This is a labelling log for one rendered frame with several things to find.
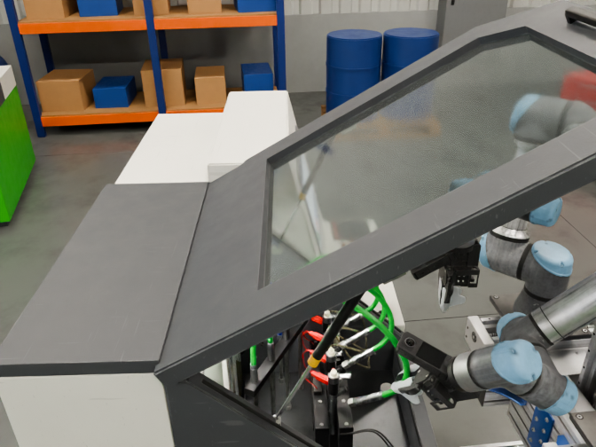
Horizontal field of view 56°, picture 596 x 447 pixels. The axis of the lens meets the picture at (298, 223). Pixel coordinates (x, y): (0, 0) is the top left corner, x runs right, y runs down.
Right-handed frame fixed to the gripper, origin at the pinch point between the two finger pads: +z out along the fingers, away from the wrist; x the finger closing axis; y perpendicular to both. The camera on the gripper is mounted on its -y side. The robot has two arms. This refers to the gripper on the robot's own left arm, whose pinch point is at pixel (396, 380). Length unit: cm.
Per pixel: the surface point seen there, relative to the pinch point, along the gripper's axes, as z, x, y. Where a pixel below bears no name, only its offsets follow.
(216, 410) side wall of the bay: -6.1, -34.5, -29.0
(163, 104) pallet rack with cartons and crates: 413, 299, -199
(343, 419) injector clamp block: 27.1, -2.7, 6.2
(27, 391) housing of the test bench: 5, -51, -54
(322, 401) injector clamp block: 33.0, -0.4, 0.7
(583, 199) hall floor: 152, 356, 138
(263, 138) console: 26, 43, -62
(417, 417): 21.3, 10.2, 21.0
